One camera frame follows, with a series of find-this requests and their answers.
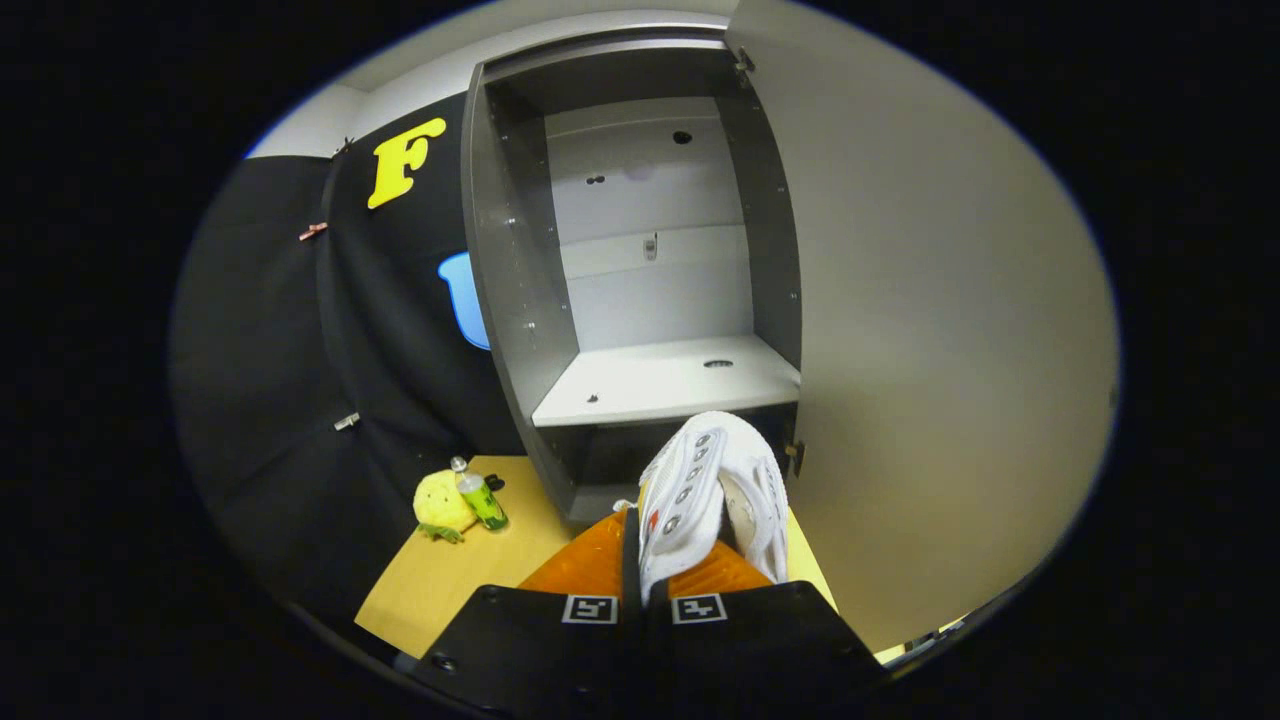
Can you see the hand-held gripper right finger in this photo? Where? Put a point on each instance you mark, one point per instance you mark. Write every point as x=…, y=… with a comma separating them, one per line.
x=760, y=640

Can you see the red cloth clip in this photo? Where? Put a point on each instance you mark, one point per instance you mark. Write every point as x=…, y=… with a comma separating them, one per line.
x=313, y=231

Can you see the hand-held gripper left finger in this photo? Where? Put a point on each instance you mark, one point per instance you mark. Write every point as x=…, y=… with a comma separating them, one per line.
x=630, y=570

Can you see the white shoe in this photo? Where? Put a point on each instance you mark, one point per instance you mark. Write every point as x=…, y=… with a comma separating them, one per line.
x=690, y=500

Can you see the silver cloth clip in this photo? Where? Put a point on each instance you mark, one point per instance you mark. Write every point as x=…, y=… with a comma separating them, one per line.
x=347, y=421

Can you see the beige shoe cabinet door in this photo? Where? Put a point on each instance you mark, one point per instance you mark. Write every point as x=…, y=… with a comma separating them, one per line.
x=950, y=350

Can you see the black backdrop cloth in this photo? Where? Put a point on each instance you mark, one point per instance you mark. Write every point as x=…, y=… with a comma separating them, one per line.
x=270, y=350

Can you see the green bottle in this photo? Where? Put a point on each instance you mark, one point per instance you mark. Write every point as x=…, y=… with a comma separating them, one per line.
x=482, y=500

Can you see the yellow plush toy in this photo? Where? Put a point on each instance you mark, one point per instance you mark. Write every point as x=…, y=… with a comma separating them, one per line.
x=440, y=505

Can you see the grey shoe cabinet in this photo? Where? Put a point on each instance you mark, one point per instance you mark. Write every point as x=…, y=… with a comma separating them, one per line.
x=660, y=380

